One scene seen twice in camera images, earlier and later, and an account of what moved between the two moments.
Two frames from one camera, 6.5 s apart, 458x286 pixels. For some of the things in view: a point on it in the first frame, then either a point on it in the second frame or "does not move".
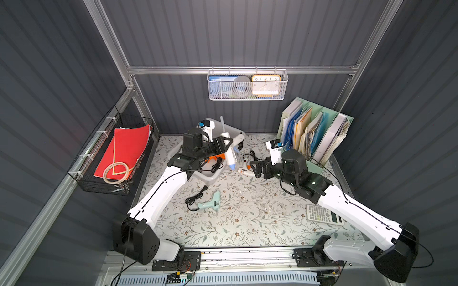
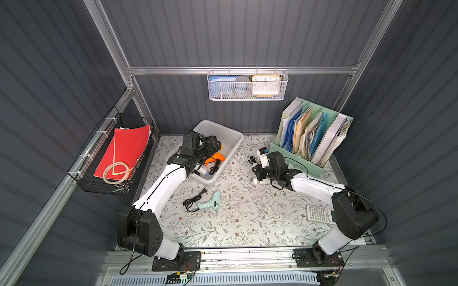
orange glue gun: x=221 y=155 does not move
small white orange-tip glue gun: x=246 y=169 -> x=253 y=162
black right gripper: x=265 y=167 does not move
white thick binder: x=339 y=121 does not move
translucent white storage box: x=207 y=176 does not move
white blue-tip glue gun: x=229 y=151 -> x=203 y=170
